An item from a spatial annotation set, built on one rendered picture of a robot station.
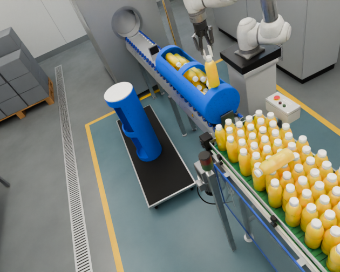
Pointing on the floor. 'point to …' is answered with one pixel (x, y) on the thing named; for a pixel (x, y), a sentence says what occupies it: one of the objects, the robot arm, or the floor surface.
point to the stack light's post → (221, 209)
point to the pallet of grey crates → (14, 79)
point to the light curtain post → (172, 23)
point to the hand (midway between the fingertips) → (206, 52)
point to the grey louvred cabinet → (323, 41)
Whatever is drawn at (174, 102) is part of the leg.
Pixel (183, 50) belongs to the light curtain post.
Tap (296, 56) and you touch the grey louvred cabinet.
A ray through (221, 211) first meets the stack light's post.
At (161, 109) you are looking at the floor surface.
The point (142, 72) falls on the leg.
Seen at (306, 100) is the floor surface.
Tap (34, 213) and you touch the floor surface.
